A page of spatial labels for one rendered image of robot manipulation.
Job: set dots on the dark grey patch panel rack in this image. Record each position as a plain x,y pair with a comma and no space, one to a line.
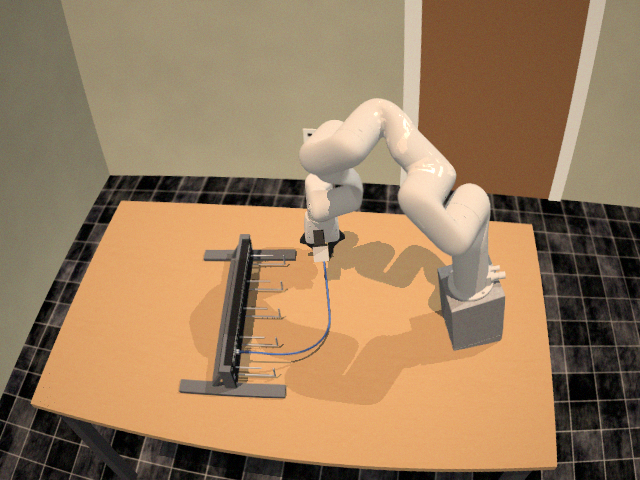
234,307

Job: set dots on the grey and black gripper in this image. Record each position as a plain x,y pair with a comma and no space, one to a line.
332,233

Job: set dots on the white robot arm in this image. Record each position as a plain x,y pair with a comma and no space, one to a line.
430,178

